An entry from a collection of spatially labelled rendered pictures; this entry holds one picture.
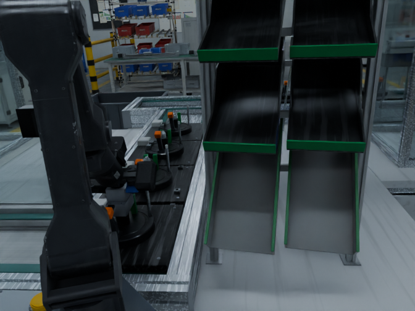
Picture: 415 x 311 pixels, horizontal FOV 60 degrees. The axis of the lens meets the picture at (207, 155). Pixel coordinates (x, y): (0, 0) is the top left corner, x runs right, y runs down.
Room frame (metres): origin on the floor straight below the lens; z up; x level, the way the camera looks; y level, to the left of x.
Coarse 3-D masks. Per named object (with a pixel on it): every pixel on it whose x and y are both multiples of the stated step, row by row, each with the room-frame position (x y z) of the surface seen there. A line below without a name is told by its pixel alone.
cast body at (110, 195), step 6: (120, 186) 0.69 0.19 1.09; (108, 192) 0.68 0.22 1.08; (114, 192) 0.68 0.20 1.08; (120, 192) 0.68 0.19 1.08; (108, 198) 0.68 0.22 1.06; (114, 198) 0.68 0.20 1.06; (120, 198) 0.68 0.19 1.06; (126, 198) 0.68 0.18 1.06; (132, 198) 0.72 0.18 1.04; (108, 204) 0.67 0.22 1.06; (114, 204) 0.67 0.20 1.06; (120, 204) 0.67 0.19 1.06; (126, 204) 0.68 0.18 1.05; (132, 204) 0.72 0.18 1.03; (114, 210) 0.67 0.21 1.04; (120, 210) 0.67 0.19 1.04; (126, 210) 0.67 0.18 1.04; (114, 216) 0.67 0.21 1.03; (120, 216) 0.67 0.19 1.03; (126, 216) 0.67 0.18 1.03
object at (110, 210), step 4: (108, 208) 0.63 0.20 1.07; (112, 208) 0.64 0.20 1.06; (108, 212) 0.62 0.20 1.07; (112, 212) 0.63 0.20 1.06; (112, 216) 0.63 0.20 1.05; (112, 220) 0.63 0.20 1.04; (112, 224) 0.63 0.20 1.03; (116, 224) 0.64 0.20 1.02; (112, 228) 0.64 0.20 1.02; (116, 228) 0.64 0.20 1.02
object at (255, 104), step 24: (216, 72) 0.72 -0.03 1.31; (240, 72) 0.83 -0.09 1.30; (264, 72) 0.81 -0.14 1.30; (216, 96) 0.71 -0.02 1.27; (240, 96) 0.75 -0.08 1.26; (264, 96) 0.73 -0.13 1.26; (216, 120) 0.69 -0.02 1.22; (240, 120) 0.68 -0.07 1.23; (264, 120) 0.66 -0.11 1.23; (216, 144) 0.60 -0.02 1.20; (240, 144) 0.59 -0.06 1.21; (264, 144) 0.58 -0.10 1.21
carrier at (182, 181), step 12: (144, 156) 1.00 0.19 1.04; (156, 156) 0.99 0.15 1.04; (168, 156) 0.98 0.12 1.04; (168, 168) 0.98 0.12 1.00; (192, 168) 1.04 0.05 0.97; (156, 180) 0.92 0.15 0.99; (168, 180) 0.92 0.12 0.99; (180, 180) 0.96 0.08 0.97; (144, 192) 0.89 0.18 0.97; (156, 192) 0.89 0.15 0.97; (168, 192) 0.88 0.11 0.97; (180, 192) 0.88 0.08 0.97; (144, 204) 0.84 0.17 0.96; (156, 204) 0.83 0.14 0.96; (168, 204) 0.83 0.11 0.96; (180, 204) 0.83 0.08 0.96
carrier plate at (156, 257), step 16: (144, 208) 0.80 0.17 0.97; (160, 208) 0.80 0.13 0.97; (176, 208) 0.79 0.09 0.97; (160, 224) 0.72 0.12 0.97; (176, 224) 0.72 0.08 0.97; (160, 240) 0.66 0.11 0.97; (128, 256) 0.61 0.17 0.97; (144, 256) 0.60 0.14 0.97; (160, 256) 0.60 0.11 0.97; (128, 272) 0.58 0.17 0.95; (144, 272) 0.58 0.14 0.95; (160, 272) 0.57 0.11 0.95
